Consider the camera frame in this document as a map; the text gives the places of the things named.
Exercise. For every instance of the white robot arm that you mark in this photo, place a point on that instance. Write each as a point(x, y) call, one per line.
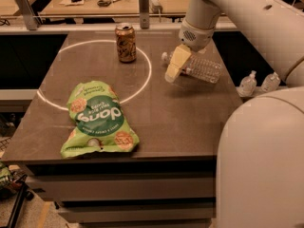
point(260, 161)

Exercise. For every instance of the white power strip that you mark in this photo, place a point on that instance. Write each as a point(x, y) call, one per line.
point(155, 6)

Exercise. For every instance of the black stand on floor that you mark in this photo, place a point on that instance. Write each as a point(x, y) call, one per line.
point(23, 194)

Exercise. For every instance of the clear plastic water bottle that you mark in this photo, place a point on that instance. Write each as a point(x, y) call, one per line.
point(202, 68)

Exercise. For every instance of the left clear sanitizer bottle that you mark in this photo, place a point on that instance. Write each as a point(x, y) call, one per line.
point(248, 85)

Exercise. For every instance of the right clear sanitizer bottle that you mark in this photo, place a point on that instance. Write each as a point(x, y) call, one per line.
point(270, 83)

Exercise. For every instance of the left metal bracket post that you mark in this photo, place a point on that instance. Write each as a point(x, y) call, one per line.
point(30, 19)

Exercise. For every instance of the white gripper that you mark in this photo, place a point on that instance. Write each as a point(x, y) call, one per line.
point(196, 37)

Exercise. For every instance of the green rice cracker bag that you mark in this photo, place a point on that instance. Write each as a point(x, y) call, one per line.
point(101, 125)

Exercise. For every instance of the clear sanitizer bottle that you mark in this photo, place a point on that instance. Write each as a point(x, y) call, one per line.
point(248, 85)
point(270, 83)

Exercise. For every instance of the metal bracket post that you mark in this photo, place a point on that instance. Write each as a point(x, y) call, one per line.
point(30, 19)
point(144, 13)

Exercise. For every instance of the grey drawer cabinet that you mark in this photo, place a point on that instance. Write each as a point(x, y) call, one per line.
point(130, 193)

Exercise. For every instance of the middle metal bracket post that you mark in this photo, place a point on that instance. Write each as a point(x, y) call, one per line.
point(144, 13)

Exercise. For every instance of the gold soda can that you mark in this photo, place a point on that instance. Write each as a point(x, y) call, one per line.
point(125, 42)

